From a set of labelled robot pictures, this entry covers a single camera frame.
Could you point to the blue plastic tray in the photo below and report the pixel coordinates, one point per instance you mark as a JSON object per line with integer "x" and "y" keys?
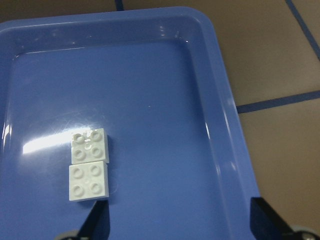
{"x": 155, "y": 81}

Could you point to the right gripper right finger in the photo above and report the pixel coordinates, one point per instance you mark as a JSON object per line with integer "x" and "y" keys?
{"x": 266, "y": 224}

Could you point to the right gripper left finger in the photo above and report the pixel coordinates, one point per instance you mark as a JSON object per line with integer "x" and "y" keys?
{"x": 97, "y": 224}

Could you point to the white block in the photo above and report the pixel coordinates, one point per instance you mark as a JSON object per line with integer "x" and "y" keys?
{"x": 88, "y": 181}
{"x": 89, "y": 146}

